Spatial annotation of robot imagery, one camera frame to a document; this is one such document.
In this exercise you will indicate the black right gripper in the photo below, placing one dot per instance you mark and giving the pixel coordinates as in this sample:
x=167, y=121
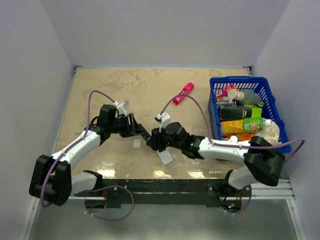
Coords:
x=155, y=141

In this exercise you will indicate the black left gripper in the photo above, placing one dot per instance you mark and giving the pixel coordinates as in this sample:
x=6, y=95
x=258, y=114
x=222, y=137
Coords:
x=131, y=129

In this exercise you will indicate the black remote control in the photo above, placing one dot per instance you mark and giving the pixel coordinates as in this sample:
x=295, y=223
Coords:
x=144, y=133

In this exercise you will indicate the white battery cover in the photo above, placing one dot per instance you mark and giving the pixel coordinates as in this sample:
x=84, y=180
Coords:
x=136, y=143

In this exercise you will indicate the white remote control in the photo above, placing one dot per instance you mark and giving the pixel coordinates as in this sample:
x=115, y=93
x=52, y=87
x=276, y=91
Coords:
x=165, y=156

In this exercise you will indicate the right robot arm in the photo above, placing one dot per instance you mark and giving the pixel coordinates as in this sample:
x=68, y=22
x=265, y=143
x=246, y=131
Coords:
x=262, y=162

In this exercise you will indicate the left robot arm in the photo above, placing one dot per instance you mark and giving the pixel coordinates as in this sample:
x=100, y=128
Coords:
x=52, y=180

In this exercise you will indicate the black green carton box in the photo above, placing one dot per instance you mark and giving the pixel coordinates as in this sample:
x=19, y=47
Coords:
x=238, y=112

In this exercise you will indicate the small white cap bottle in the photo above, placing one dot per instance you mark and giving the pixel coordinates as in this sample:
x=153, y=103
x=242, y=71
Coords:
x=230, y=138

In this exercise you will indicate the pink snack box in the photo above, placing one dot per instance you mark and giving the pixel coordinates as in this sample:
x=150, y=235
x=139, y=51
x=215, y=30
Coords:
x=224, y=91

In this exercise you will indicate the orange snack packet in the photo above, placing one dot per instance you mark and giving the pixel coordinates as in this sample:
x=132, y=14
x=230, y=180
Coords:
x=241, y=136

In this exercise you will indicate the orange juice bottle green label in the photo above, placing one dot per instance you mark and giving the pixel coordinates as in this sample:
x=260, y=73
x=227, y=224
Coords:
x=250, y=125

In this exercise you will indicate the grey bottle beige cap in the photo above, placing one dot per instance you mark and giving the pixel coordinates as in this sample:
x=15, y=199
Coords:
x=245, y=97

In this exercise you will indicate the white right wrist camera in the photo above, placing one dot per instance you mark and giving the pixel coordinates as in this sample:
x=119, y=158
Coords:
x=163, y=119

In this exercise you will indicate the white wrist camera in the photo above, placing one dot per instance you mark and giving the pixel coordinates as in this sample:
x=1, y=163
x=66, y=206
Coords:
x=163, y=119
x=122, y=107

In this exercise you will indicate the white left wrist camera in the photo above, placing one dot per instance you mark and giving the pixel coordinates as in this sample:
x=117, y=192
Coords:
x=122, y=107

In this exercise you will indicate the aluminium frame rail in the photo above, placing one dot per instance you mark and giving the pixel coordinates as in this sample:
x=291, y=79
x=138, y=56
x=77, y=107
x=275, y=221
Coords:
x=283, y=191

